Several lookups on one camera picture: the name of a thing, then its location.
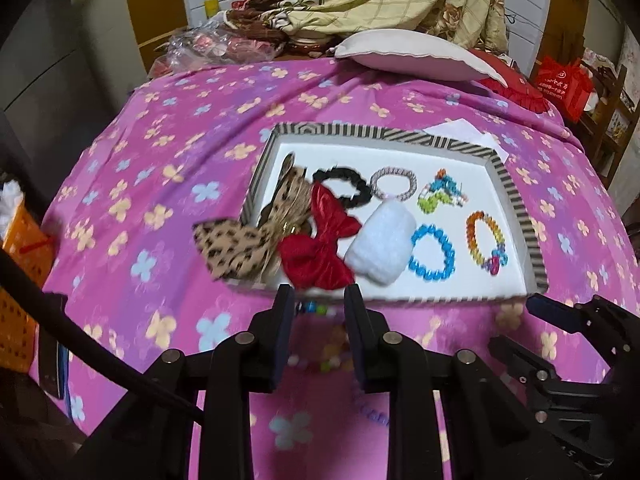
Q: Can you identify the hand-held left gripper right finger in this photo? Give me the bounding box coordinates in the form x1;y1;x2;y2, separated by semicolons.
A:
344;283;586;480

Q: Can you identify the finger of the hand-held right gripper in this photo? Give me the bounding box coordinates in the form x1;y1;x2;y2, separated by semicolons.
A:
487;334;557;397
525;294;601;337

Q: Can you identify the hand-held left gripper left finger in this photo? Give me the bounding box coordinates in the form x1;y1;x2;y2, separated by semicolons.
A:
75;283;297;480

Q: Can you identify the multicolour bead bracelet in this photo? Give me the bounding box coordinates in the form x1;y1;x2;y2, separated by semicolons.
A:
287;300;353;374

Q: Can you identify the red hair bow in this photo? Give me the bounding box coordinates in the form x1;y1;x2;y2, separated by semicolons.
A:
279;181;362;291

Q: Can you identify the purple bead bracelet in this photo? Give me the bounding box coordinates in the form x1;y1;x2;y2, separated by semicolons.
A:
350;377;392;426

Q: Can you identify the rainbow bead bracelet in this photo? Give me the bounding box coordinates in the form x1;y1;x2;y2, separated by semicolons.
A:
466;211;509;276

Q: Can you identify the blue bead bracelet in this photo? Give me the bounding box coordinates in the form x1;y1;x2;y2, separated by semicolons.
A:
409;223;456;282

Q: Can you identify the green and white bead bracelet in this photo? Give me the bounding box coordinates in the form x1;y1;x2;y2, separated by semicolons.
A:
417;169;468;213

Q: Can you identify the black scrunchie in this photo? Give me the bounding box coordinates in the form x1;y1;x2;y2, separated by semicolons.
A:
312;165;372;211

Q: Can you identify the grey pearl bracelet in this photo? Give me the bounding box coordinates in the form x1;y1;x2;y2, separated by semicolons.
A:
370;165;417;201

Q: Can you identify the striped cardboard box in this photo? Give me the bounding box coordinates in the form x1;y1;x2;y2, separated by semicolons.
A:
227;122;551;306

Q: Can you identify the white fluffy hair clip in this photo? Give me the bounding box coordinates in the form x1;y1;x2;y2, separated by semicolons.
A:
344;201;416;286

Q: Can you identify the leopard print hair bow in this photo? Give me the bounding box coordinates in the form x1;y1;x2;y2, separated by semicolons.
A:
192;154;316;281

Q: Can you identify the pink floral bedsheet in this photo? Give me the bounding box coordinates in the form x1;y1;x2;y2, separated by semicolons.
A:
27;55;633;480

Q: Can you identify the wooden shelf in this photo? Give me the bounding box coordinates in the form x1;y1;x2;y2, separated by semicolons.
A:
575;57;631;188

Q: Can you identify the white paper sheet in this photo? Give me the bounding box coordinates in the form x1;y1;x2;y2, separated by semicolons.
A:
422;119;508;161

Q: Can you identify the red frilled cushion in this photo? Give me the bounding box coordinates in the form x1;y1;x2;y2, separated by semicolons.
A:
472;50;556;113

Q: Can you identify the red shopping bag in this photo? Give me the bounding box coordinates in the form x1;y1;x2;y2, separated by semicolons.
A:
535;56;593;123

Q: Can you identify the black and blue phone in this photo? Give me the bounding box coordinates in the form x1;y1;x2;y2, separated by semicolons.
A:
39;292;71;401

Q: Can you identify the orange plastic basket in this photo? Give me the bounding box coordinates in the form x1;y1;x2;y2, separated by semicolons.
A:
0;200;56;373

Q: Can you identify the white pillow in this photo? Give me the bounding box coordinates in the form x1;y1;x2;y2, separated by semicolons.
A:
334;29;506;83

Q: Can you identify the brown round container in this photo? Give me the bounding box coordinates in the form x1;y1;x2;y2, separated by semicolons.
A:
285;35;346;56

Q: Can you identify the clear plastic bag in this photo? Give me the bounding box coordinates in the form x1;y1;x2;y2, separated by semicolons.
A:
165;17;286;68

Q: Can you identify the white tissue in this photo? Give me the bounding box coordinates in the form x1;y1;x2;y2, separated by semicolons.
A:
0;180;26;238

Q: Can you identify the grey cabinet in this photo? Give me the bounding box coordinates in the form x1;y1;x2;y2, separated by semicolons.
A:
0;0;146;201

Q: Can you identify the yellow wooden cabinet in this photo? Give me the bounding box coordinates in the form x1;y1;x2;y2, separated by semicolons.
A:
122;0;191;81

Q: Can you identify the black cable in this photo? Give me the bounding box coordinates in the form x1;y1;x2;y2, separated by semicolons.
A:
0;247;203;413

